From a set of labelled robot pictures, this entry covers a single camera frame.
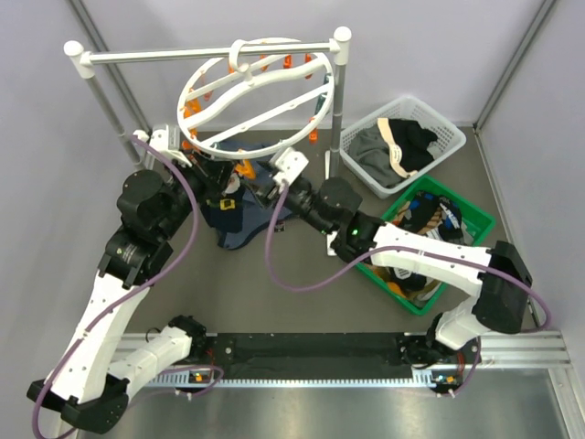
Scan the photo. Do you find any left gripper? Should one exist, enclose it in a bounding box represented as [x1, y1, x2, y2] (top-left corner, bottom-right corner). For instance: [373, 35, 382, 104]
[157, 147, 238, 241]

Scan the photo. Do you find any white round clip hanger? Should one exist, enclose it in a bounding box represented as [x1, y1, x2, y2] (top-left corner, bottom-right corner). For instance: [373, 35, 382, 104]
[176, 27, 351, 160]

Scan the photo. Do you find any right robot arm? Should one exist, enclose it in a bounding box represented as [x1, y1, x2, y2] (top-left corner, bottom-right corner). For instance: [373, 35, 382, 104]
[251, 177, 531, 363]

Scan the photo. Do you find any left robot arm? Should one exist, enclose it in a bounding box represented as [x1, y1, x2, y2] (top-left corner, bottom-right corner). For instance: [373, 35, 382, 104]
[27, 156, 234, 437]

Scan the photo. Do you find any pile of socks in bin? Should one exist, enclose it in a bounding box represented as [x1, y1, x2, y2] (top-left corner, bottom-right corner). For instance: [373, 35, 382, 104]
[369, 191, 472, 307]

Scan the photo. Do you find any blue cloth on floor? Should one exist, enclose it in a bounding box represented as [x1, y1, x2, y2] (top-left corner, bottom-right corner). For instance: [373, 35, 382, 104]
[212, 159, 273, 251]

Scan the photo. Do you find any orange clothespin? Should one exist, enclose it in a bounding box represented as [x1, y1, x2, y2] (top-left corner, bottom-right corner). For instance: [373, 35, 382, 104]
[235, 159, 256, 179]

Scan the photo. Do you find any grey cloth in basket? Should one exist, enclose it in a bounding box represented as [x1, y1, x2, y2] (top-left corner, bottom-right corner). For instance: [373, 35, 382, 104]
[348, 126, 403, 188]

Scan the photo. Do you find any black cloth in basket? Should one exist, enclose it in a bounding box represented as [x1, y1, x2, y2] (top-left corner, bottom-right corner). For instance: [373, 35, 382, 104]
[388, 119, 438, 172]

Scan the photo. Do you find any white metal drying rack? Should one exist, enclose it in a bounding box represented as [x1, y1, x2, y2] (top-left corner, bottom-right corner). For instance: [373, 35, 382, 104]
[62, 26, 353, 257]

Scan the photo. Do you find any white plastic laundry basket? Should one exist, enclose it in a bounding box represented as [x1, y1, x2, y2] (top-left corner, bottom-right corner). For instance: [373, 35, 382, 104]
[340, 97, 466, 198]

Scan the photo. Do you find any green plastic bin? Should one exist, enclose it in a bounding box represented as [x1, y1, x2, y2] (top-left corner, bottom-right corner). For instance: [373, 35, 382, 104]
[356, 177, 495, 316]

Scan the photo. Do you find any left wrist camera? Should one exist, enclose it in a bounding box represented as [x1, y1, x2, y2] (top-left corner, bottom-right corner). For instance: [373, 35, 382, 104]
[133, 123, 192, 167]

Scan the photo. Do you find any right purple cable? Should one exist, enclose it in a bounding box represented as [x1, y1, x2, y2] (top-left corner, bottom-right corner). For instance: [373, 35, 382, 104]
[265, 180, 552, 399]

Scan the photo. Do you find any purple cable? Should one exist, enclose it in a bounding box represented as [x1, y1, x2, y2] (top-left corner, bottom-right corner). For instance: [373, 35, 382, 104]
[265, 180, 552, 399]
[32, 136, 225, 434]

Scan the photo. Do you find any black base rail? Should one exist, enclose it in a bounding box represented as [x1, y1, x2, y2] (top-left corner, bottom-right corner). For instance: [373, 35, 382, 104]
[203, 332, 441, 367]

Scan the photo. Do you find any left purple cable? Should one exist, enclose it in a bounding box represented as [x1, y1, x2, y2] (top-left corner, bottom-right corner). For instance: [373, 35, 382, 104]
[32, 136, 225, 434]

